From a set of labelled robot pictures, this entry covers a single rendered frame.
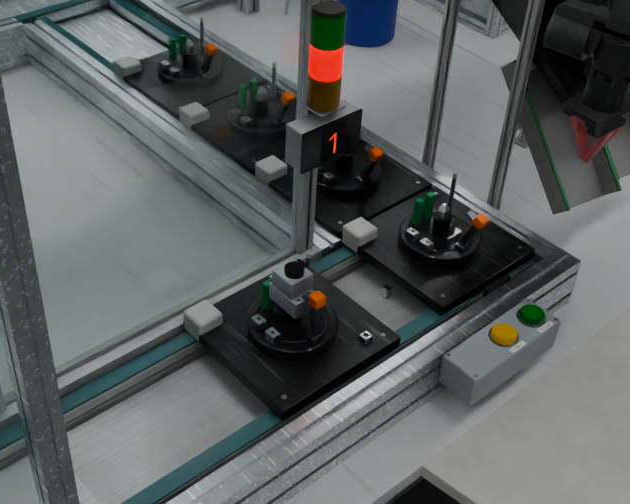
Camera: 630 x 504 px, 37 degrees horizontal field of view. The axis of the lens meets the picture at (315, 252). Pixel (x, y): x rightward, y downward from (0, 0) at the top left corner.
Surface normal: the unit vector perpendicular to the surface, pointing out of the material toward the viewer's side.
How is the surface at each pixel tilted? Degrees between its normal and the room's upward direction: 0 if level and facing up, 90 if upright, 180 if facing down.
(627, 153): 45
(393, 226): 0
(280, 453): 0
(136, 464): 0
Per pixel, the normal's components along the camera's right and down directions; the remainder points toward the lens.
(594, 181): 0.40, -0.14
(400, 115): 0.05, -0.77
